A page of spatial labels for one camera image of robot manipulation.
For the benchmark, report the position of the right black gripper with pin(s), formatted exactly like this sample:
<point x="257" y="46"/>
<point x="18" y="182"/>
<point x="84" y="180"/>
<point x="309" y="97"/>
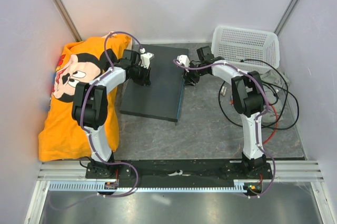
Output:
<point x="187" y="76"/>

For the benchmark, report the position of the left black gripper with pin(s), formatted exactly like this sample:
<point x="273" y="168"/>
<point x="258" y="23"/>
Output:
<point x="146" y="80"/>

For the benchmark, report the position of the dark blue network switch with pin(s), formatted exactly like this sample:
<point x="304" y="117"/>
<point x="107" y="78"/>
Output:
<point x="162" y="99"/>

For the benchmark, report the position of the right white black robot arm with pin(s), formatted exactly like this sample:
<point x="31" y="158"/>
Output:
<point x="248" y="96"/>

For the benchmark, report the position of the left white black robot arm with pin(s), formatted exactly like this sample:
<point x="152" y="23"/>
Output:
<point x="90" y="104"/>

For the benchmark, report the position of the white plastic basket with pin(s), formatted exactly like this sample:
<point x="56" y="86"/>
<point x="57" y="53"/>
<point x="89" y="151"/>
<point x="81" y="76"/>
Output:
<point x="247" y="49"/>

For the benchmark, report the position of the grey cloth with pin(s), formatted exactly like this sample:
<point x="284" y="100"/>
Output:
<point x="274" y="97"/>

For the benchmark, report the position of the orange mickey mouse cloth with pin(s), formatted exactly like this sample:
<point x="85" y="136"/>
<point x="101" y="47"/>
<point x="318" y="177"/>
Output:
<point x="62" y="137"/>

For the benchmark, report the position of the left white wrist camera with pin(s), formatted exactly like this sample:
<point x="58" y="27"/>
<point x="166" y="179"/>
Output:
<point x="146" y="60"/>

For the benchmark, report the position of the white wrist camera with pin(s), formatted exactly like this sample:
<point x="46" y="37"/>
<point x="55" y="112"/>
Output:
<point x="146" y="60"/>
<point x="183" y="61"/>

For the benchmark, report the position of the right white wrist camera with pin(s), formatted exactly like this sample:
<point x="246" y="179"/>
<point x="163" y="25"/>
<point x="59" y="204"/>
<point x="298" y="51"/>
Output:
<point x="183" y="61"/>

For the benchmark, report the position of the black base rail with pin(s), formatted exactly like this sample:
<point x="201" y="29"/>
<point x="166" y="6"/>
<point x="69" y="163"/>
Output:
<point x="178" y="173"/>

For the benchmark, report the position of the white slotted cable duct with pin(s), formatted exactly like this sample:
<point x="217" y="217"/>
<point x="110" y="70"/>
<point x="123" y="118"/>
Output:
<point x="114" y="187"/>

